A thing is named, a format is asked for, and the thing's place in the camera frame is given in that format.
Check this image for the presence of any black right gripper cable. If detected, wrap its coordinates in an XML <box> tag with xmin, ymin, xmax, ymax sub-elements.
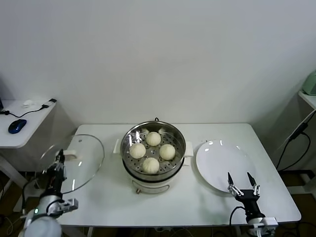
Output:
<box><xmin>229</xmin><ymin>206</ymin><xmax>247</xmax><ymax>227</ymax></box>

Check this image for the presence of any glass lid with cream handle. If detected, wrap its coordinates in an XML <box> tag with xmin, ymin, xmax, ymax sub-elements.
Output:
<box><xmin>39</xmin><ymin>134</ymin><xmax>105</xmax><ymax>195</ymax></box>

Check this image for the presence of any white steamed baozi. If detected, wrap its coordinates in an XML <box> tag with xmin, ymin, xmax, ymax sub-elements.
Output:
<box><xmin>145</xmin><ymin>131</ymin><xmax>162</xmax><ymax>147</ymax></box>
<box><xmin>129</xmin><ymin>143</ymin><xmax>146</xmax><ymax>159</ymax></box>
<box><xmin>158</xmin><ymin>144</ymin><xmax>176</xmax><ymax>160</ymax></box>
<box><xmin>142</xmin><ymin>157</ymin><xmax>160</xmax><ymax>174</ymax></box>

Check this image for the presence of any white round plate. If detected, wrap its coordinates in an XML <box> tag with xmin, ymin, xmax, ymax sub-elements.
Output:
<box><xmin>196</xmin><ymin>140</ymin><xmax>256</xmax><ymax>194</ymax></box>

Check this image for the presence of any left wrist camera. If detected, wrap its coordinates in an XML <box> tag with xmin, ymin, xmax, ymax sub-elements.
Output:
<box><xmin>48</xmin><ymin>197</ymin><xmax>79</xmax><ymax>215</ymax></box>

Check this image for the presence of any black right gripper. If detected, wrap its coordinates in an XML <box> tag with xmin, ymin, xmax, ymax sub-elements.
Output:
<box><xmin>227</xmin><ymin>172</ymin><xmax>262</xmax><ymax>219</ymax></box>

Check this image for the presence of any blue computer mouse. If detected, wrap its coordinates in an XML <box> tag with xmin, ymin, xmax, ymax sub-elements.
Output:
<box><xmin>7</xmin><ymin>119</ymin><xmax>27</xmax><ymax>135</ymax></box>

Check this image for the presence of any perforated steel steamer basket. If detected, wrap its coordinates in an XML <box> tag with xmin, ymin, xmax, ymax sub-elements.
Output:
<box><xmin>113</xmin><ymin>120</ymin><xmax>194</xmax><ymax>175</ymax></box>

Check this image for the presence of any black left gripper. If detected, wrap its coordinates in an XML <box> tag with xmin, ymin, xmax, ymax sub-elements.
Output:
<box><xmin>45</xmin><ymin>149</ymin><xmax>68</xmax><ymax>196</ymax></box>

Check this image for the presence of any pale green appliance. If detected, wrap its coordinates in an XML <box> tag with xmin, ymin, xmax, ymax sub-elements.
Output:
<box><xmin>302</xmin><ymin>70</ymin><xmax>316</xmax><ymax>96</ymax></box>

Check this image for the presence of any black power cable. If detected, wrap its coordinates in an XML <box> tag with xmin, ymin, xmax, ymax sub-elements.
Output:
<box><xmin>276</xmin><ymin>110</ymin><xmax>316</xmax><ymax>172</ymax></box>

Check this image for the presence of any black cable with adapter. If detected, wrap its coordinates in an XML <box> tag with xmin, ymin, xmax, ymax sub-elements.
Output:
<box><xmin>0</xmin><ymin>98</ymin><xmax>57</xmax><ymax>119</ymax></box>

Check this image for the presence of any white side desk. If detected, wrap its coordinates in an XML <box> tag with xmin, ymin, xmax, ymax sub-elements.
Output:
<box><xmin>0</xmin><ymin>99</ymin><xmax>75</xmax><ymax>213</ymax></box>

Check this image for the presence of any steel steamer pot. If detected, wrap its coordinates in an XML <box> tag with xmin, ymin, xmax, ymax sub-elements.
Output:
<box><xmin>122</xmin><ymin>118</ymin><xmax>192</xmax><ymax>195</ymax></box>

